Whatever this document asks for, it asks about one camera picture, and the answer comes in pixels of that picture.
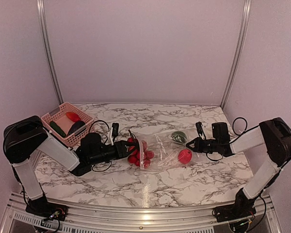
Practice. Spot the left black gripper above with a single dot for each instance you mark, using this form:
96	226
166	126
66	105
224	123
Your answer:
121	150

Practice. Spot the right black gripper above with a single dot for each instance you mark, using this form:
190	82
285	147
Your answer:
198	146

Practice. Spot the red fake tomato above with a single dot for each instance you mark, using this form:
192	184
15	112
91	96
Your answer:
185	156

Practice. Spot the green fake leafy vegetable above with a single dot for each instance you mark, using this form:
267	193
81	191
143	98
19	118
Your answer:
179	137

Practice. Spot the clear zip top bag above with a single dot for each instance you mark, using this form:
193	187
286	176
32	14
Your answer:
165	149

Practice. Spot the red fake pepper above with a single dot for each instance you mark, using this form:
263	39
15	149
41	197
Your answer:
72	116

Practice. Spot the green fake cucumber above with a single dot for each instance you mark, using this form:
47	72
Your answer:
57	129

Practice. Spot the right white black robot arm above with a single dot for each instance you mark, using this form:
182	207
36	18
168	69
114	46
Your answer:
274	134

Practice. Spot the dark purple fake eggplant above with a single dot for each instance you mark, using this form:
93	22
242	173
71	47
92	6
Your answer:
78	124

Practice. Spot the pink plastic basket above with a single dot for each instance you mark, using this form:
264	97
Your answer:
59	117

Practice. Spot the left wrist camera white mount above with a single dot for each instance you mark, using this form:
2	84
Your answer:
113	133

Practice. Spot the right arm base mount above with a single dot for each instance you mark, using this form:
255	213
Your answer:
232	212

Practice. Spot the front aluminium rail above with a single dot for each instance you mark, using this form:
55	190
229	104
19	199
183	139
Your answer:
86	218

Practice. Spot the right aluminium frame post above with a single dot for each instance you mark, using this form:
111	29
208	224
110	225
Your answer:
238	51

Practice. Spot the aluminium frame post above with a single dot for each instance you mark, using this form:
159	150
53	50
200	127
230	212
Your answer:
238	51
47	47

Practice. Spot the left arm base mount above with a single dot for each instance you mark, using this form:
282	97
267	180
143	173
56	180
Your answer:
49	210

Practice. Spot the left aluminium frame post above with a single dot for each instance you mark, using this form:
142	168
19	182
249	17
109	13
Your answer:
47	47

